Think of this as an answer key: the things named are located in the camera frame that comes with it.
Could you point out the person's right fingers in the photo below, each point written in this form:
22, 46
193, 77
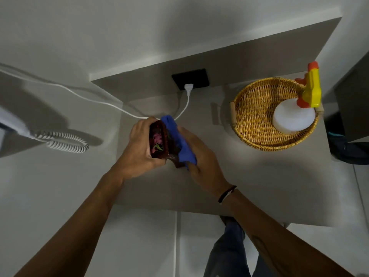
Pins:
188, 135

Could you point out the white spray bottle yellow trigger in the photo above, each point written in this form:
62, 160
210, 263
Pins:
291, 118

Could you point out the person's right forearm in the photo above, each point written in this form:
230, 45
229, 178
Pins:
276, 242

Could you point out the person's right hand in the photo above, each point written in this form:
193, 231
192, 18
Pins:
206, 167

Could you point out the person's left thumb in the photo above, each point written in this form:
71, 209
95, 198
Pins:
158, 163

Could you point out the blue cleaning cloth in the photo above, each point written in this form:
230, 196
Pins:
184, 152

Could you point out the black wall socket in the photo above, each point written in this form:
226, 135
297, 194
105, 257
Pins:
199, 77

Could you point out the dark red floral pouch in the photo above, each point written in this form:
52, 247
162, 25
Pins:
158, 141

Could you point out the black wristband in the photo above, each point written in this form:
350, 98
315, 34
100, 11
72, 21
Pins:
226, 194

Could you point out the person's legs in blue jeans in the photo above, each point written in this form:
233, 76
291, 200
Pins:
227, 253

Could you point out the round wicker basket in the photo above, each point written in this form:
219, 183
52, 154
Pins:
253, 112

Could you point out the dark bag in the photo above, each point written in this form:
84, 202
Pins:
346, 149

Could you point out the dark grey cabinet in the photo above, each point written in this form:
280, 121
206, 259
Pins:
354, 106

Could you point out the person's left forearm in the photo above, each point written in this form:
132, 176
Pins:
77, 225

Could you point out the person's left hand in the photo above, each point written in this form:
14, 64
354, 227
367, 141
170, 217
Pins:
135, 152

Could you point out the white handheld appliance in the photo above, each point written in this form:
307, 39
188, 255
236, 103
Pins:
11, 121

